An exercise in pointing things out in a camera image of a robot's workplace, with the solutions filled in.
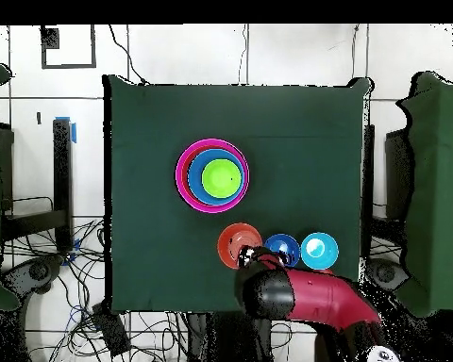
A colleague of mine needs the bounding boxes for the orange small bowl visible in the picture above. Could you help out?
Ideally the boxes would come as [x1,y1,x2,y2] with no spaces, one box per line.
[216,222,264,271]

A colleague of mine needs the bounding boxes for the green small bowl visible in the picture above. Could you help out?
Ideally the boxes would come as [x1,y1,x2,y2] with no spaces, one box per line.
[200,157,243,200]

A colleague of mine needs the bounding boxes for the dark blue small bowl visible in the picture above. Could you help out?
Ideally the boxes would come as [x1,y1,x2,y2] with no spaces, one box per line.
[263,233,301,269]

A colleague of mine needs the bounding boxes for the light blue small bowl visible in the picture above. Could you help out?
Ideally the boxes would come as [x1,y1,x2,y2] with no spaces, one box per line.
[300,232,340,271]

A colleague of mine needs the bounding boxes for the blue medium bowl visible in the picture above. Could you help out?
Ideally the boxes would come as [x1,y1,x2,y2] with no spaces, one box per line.
[187,148,246,206]

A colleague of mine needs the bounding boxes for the pink large bowl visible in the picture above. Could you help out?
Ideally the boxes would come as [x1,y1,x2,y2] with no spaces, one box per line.
[175,138,251,215]

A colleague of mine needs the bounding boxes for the black floor stand base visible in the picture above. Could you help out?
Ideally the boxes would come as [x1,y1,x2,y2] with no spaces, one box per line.
[365,257,411,297]
[1,254,66,297]

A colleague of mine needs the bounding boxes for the black power strip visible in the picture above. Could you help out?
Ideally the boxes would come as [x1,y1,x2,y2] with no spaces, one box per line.
[91,301,132,357]

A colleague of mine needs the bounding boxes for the dark green tablecloth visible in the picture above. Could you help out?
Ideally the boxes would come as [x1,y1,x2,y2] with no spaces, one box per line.
[102,74,371,316]

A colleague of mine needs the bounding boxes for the black post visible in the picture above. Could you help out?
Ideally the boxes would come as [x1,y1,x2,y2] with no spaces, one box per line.
[361,123,377,261]

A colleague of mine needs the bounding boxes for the black frame with blue tape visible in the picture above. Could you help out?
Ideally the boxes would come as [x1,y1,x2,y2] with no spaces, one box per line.
[0,115,78,267]

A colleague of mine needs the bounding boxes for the black cable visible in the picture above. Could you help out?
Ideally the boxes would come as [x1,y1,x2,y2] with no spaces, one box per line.
[108,24,149,87]

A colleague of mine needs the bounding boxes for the black square floor frame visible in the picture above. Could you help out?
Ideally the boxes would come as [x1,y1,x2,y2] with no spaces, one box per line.
[40,24,98,70]

